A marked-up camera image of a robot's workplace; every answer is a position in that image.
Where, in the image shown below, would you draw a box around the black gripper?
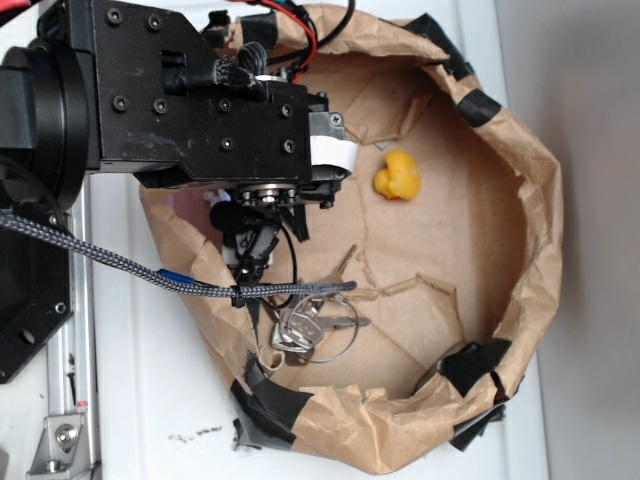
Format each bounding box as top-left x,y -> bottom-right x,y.
74,0 -> 357,274

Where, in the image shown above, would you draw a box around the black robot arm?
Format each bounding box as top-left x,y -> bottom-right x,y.
1,1 -> 358,277

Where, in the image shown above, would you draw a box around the yellow rubber duck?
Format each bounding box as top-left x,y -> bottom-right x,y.
373,150 -> 422,200

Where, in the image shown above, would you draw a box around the silver key bunch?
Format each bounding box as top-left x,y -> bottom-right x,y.
260,243 -> 372,368

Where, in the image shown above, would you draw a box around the white tray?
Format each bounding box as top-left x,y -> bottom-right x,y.
84,1 -> 549,479

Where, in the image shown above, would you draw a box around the brown paper bag bin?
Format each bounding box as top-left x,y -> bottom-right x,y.
137,3 -> 567,476

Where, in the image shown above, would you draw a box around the red and black wires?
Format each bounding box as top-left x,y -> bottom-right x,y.
224,0 -> 357,86

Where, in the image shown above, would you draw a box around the grey braided cable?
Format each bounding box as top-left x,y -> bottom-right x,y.
0,209 -> 358,301

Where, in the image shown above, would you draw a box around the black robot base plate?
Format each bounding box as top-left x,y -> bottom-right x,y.
0,227 -> 72,384

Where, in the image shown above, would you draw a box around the aluminium extrusion rail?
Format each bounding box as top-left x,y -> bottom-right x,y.
39,189 -> 101,480

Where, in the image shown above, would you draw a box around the metal corner bracket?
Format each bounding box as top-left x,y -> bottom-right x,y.
26,413 -> 94,479

